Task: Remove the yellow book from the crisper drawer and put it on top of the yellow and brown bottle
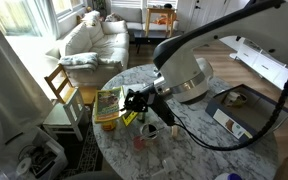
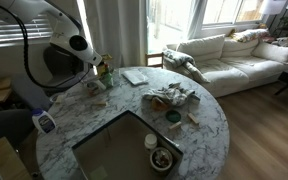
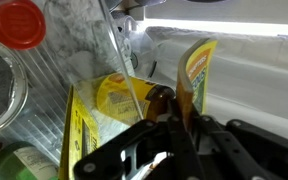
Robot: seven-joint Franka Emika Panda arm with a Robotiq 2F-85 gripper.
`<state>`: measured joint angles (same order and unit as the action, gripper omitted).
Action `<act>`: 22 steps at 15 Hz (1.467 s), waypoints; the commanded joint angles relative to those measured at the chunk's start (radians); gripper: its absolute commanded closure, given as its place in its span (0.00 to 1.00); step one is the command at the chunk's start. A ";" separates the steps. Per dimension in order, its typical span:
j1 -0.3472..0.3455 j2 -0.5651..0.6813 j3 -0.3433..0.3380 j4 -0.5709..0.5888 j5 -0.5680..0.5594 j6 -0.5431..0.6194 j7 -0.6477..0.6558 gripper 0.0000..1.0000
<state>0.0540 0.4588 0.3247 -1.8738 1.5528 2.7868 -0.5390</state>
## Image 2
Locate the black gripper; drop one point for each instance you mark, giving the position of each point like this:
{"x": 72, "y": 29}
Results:
{"x": 102, "y": 64}

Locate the white bottle blue label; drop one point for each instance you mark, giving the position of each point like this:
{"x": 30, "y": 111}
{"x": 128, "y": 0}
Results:
{"x": 43, "y": 122}

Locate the yellow jar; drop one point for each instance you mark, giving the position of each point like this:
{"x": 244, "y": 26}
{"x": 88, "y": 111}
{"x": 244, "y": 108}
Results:
{"x": 101, "y": 70}

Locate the green packet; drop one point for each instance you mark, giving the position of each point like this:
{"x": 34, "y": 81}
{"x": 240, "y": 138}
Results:
{"x": 108, "y": 80}

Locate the white oblong item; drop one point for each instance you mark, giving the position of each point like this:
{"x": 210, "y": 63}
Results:
{"x": 101, "y": 85}

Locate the white cup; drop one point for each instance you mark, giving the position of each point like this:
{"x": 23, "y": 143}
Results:
{"x": 92, "y": 88}

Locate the white flat pad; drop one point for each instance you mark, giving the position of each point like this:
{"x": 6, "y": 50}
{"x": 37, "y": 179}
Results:
{"x": 135, "y": 77}

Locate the white curtain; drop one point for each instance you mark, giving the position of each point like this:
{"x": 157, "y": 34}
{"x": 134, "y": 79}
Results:
{"x": 117, "y": 30}

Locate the light wooden block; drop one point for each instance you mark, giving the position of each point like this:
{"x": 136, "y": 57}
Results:
{"x": 175, "y": 125}
{"x": 193, "y": 118}
{"x": 100, "y": 103}

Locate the black office chair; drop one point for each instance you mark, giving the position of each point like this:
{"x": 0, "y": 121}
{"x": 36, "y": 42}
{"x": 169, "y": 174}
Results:
{"x": 60, "y": 63}

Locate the wooden chair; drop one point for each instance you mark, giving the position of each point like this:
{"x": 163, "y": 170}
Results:
{"x": 154, "y": 55}

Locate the white wooden block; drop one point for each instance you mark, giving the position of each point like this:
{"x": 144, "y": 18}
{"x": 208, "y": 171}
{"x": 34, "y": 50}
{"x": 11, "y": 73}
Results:
{"x": 60, "y": 99}

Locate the orange object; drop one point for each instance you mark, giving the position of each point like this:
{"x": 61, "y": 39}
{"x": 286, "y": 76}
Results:
{"x": 157, "y": 104}

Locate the grey patterned cloth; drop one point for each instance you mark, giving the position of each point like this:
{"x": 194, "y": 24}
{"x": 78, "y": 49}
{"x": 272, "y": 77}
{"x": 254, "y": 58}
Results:
{"x": 172, "y": 95}

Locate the grey patterned blanket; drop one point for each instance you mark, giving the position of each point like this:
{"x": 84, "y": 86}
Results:
{"x": 179, "y": 57}

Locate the green round lid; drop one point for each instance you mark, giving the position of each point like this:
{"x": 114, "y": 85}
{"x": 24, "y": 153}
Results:
{"x": 173, "y": 116}

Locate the white jar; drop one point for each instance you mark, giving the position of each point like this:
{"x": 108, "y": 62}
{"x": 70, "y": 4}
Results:
{"x": 150, "y": 141}

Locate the white sofa cushion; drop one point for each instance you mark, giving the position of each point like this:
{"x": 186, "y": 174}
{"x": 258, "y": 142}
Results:
{"x": 275, "y": 52}
{"x": 239, "y": 47}
{"x": 202, "y": 47}

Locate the white window blinds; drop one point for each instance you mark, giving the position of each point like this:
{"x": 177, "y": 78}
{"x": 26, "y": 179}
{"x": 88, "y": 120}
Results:
{"x": 4, "y": 30}

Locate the white bowl with food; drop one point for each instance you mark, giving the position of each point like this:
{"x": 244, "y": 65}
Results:
{"x": 161, "y": 159}

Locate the dark grey chair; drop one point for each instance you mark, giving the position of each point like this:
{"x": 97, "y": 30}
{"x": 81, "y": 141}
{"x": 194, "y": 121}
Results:
{"x": 7, "y": 126}

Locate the white sofa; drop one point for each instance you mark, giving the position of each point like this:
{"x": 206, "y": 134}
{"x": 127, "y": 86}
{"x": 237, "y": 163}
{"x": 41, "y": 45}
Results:
{"x": 237, "y": 71}

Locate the brown cardboard box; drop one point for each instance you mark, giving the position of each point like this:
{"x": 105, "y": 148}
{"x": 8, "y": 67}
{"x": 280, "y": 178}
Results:
{"x": 7, "y": 160}

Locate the black plant stand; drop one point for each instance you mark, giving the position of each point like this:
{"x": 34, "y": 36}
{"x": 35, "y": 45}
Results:
{"x": 285, "y": 23}

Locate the window frame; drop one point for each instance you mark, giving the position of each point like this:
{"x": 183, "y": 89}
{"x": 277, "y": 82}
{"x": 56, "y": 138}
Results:
{"x": 234, "y": 22}

